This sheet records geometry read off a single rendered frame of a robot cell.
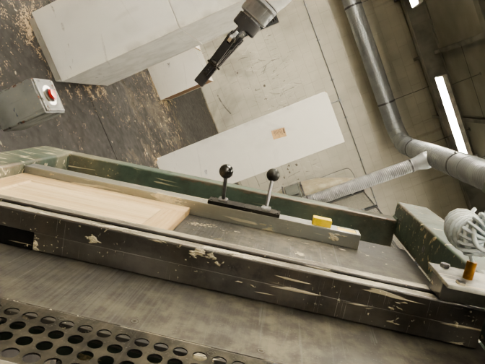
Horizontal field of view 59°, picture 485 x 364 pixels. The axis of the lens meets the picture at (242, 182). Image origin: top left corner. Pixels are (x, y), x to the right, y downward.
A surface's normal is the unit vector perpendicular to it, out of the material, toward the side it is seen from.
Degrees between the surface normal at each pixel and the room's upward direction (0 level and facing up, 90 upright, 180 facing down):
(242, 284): 90
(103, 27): 90
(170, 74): 90
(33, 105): 90
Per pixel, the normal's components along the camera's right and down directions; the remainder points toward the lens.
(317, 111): -0.11, 0.18
